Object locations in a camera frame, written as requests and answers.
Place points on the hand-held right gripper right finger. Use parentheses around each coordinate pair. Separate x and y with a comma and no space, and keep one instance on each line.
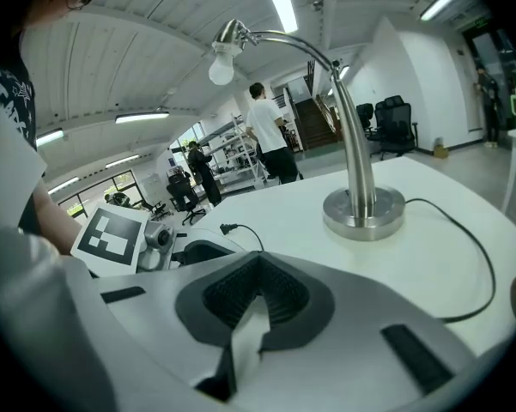
(360,316)

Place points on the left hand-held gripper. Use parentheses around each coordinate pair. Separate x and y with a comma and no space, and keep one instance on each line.
(111,238)

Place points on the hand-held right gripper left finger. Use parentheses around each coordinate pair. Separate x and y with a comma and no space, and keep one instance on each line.
(154,316)

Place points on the silver desk lamp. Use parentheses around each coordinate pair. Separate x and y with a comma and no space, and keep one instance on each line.
(360,174)

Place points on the person's left forearm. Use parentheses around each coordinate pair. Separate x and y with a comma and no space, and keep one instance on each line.
(56,219)

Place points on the black office chair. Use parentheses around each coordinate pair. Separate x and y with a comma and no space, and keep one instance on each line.
(184,195)
(158,208)
(365,120)
(397,127)

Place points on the white shelving rack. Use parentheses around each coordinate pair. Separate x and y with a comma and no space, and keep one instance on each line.
(236,144)

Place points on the wooden staircase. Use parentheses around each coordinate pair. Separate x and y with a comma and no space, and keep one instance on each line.
(315,125)

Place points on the small white desk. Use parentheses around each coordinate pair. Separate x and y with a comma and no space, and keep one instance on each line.
(515,153)

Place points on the person's black star-print shirt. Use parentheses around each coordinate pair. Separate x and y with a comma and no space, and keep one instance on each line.
(17,97)

